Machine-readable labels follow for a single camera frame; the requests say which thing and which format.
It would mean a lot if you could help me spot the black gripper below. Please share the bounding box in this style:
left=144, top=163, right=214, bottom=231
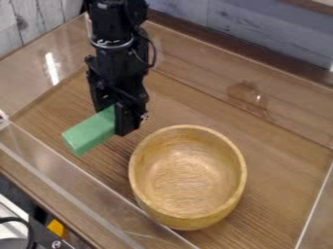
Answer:
left=85, top=45, right=150, bottom=136

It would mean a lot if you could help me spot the green rectangular block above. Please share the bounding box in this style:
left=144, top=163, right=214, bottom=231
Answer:
left=63, top=106, right=117, bottom=157

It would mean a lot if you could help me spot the brown wooden bowl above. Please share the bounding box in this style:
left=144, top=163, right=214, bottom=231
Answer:
left=129, top=124, right=248, bottom=231

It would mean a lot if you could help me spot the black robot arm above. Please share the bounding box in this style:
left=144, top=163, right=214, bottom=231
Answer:
left=85, top=0, right=157, bottom=136

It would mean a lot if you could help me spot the yellow and black device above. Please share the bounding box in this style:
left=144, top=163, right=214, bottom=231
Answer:
left=35, top=214, right=91, bottom=249

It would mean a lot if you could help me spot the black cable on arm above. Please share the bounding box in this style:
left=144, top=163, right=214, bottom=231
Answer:
left=131, top=28, right=158, bottom=70

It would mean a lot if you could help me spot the clear acrylic front wall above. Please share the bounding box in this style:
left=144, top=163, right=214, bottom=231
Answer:
left=0, top=121, right=200, bottom=249

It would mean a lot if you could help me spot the black cable bottom left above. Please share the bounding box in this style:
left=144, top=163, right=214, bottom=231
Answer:
left=0, top=216, right=37, bottom=249

